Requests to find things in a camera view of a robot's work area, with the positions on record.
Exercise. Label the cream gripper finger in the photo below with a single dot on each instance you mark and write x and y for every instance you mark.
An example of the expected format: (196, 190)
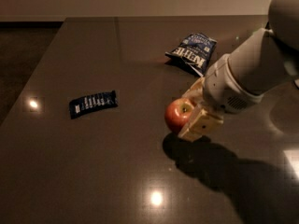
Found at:
(203, 120)
(194, 94)

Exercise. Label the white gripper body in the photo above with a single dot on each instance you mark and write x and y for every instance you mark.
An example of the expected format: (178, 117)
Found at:
(224, 89)

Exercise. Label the red apple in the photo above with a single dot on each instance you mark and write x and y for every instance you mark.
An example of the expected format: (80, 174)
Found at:
(178, 113)

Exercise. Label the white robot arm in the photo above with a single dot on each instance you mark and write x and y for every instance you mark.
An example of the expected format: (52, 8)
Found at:
(238, 81)

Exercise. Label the blue kettle chip bag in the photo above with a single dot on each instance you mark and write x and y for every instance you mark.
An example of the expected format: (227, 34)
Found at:
(194, 52)

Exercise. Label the dark blue snack bar wrapper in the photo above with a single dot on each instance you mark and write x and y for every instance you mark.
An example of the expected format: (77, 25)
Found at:
(92, 103)

